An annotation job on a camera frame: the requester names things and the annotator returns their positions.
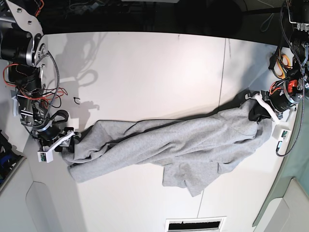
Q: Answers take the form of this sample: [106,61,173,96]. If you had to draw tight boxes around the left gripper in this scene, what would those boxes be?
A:
[245,88,303,125]

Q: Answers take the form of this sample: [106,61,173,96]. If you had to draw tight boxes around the grey cable loop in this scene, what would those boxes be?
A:
[261,12,276,32]

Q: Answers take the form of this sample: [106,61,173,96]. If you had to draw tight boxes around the white plastic stand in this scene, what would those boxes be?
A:
[12,96,18,117]

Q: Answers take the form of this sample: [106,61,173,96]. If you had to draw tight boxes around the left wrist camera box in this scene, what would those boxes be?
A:
[272,125,291,142]

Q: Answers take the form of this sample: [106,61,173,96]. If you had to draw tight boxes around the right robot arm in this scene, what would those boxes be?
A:
[0,0,80,156]

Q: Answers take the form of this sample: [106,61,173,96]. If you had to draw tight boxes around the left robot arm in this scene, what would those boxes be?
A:
[249,0,309,122]

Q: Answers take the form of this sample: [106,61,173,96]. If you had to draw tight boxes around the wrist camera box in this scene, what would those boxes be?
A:
[272,125,291,142]
[37,150,54,163]

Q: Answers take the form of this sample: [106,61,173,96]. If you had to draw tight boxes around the blue black items bin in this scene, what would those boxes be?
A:
[0,130,24,187]

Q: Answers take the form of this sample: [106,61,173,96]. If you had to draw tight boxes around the beige chair right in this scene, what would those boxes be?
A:
[254,178,309,232]

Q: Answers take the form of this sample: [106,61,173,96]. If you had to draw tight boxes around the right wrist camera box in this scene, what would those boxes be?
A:
[37,150,54,163]

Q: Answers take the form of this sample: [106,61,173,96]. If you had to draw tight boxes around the grey t-shirt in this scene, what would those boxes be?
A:
[61,100,272,196]

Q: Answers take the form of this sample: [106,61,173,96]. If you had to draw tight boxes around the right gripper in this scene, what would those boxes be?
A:
[33,125,81,153]

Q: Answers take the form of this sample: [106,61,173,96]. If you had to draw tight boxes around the orange grey scissors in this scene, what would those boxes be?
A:
[268,48,292,79]

